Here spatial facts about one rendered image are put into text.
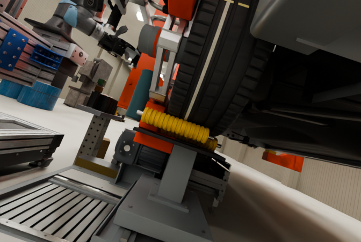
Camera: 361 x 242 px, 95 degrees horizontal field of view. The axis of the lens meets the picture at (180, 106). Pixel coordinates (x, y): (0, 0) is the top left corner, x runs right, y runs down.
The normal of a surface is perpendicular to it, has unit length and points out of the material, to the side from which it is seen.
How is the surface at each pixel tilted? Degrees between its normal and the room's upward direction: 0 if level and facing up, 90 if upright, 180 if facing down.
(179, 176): 90
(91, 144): 90
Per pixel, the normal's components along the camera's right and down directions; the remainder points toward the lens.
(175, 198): 0.04, -0.14
